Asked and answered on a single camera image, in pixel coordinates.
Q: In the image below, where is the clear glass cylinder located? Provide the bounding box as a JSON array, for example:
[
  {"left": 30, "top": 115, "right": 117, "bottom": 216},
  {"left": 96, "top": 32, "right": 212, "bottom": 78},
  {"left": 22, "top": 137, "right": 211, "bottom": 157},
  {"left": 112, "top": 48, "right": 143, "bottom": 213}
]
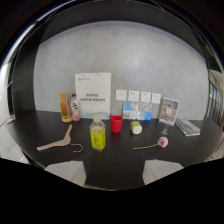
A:
[{"left": 161, "top": 121, "right": 170, "bottom": 136}]

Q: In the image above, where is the green white cylinder can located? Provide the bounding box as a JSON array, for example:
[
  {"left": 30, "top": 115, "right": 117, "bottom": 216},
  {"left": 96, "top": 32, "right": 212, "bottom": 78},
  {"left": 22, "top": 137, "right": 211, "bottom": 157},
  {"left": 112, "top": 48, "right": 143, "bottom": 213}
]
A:
[{"left": 129, "top": 120, "right": 143, "bottom": 136}]

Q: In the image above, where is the pink artificial flower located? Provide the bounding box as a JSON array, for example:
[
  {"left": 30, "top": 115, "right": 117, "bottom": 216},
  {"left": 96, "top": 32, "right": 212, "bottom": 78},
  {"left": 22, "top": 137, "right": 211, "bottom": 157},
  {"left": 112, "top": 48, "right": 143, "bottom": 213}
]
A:
[{"left": 132, "top": 136, "right": 169, "bottom": 151}]

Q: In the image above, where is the wooden clothes hanger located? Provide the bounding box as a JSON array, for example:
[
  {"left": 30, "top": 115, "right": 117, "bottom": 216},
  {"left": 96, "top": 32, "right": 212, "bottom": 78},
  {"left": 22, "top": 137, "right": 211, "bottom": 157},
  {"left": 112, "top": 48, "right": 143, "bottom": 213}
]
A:
[{"left": 36, "top": 123, "right": 84, "bottom": 154}]

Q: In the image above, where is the yellow label drink bottle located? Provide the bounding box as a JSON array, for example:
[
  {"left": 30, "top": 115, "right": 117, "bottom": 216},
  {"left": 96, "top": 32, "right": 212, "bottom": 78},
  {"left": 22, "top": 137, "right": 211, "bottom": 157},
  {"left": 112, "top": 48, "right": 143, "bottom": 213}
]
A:
[{"left": 89, "top": 113, "right": 107, "bottom": 153}]

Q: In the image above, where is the standing picture card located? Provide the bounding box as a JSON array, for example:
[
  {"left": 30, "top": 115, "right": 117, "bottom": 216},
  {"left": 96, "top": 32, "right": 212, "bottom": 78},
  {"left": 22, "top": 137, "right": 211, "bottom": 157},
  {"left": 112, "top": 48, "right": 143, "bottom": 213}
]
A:
[{"left": 158, "top": 96, "right": 180, "bottom": 127}]

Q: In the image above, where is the blue white brochure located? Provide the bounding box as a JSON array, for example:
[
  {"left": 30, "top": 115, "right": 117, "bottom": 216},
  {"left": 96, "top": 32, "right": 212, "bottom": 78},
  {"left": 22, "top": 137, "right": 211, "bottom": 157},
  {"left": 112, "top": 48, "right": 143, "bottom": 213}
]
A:
[{"left": 122, "top": 101, "right": 153, "bottom": 122}]

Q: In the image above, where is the red plastic cup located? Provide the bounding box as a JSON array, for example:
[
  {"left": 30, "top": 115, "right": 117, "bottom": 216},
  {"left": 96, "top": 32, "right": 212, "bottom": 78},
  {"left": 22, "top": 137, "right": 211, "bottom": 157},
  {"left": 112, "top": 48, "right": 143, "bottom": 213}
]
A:
[{"left": 110, "top": 114, "right": 124, "bottom": 134}]

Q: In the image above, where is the pink drink bottle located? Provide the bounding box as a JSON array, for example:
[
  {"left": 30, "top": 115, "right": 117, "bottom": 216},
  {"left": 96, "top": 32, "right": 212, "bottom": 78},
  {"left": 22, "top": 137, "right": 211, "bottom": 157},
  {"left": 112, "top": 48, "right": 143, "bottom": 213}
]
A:
[{"left": 70, "top": 93, "right": 82, "bottom": 123}]

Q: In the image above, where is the yellow wooden box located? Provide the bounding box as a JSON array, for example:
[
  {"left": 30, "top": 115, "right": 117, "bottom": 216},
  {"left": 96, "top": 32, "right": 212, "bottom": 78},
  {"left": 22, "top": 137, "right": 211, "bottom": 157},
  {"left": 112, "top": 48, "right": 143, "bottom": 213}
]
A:
[{"left": 58, "top": 92, "right": 74, "bottom": 123}]

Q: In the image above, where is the white paper shopping bag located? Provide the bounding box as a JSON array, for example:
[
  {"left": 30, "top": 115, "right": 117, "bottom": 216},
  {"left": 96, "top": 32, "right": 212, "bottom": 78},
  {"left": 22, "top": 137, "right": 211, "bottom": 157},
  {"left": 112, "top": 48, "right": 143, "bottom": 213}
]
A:
[{"left": 74, "top": 72, "right": 113, "bottom": 120}]

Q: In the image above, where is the white wall socket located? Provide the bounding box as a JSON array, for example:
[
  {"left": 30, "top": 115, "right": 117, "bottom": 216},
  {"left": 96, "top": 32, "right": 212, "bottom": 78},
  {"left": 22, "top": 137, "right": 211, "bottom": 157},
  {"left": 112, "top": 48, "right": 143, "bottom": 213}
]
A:
[
  {"left": 140, "top": 91, "right": 152, "bottom": 104},
  {"left": 151, "top": 92, "right": 162, "bottom": 105},
  {"left": 127, "top": 89, "right": 141, "bottom": 103},
  {"left": 115, "top": 89, "right": 128, "bottom": 102}
]

